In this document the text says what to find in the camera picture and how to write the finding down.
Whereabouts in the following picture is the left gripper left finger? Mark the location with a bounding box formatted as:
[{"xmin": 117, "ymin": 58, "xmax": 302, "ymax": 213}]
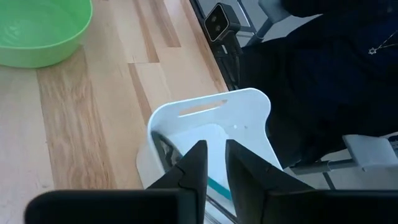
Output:
[{"xmin": 146, "ymin": 139, "xmax": 208, "ymax": 224}]

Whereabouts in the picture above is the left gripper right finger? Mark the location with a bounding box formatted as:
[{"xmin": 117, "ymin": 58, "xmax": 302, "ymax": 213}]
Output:
[{"xmin": 225, "ymin": 139, "xmax": 313, "ymax": 224}]

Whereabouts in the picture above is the teal plastic spoon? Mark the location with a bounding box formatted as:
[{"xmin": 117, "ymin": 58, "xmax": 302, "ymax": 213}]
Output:
[{"xmin": 206, "ymin": 176, "xmax": 233, "ymax": 202}]

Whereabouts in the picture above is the metal spoon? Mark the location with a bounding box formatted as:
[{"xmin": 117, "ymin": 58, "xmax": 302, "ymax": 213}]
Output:
[{"xmin": 151, "ymin": 130, "xmax": 184, "ymax": 174}]

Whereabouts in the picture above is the grey office chair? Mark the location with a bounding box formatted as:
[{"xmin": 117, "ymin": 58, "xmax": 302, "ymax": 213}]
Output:
[{"xmin": 245, "ymin": 0, "xmax": 398, "ymax": 190}]

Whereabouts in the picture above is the person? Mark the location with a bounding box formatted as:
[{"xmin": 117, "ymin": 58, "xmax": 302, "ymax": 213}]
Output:
[{"xmin": 238, "ymin": 0, "xmax": 398, "ymax": 169}]

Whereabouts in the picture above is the green plastic bowl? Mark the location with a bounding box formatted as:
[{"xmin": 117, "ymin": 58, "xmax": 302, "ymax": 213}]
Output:
[{"xmin": 0, "ymin": 0, "xmax": 93, "ymax": 68}]

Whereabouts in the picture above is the white plastic handled bin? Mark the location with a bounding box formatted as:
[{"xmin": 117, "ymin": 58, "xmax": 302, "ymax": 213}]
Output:
[{"xmin": 136, "ymin": 88, "xmax": 284, "ymax": 224}]

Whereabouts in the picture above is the black table-level camera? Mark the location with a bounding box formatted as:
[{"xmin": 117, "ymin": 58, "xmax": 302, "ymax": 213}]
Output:
[{"xmin": 203, "ymin": 2, "xmax": 244, "ymax": 91}]

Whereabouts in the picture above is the star pendant necklace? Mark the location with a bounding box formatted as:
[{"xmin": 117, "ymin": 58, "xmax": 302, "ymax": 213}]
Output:
[{"xmin": 368, "ymin": 29, "xmax": 398, "ymax": 56}]

